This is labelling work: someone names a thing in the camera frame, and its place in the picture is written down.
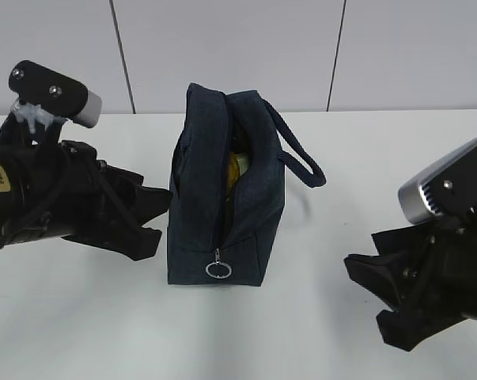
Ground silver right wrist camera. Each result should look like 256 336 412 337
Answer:
398 138 477 225

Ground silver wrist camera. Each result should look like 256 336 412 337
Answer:
8 60 102 128
398 138 477 225

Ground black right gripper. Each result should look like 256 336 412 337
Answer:
344 205 477 352

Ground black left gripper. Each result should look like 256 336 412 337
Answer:
8 140 172 261

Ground yellow pear-shaped fruit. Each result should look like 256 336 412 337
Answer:
226 152 240 194

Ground silver zipper pull ring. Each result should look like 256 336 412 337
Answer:
205 247 233 281

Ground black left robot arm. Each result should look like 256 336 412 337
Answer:
0 114 172 261

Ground dark blue lunch bag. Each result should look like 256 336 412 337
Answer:
167 83 326 287

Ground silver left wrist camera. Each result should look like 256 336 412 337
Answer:
8 60 102 128

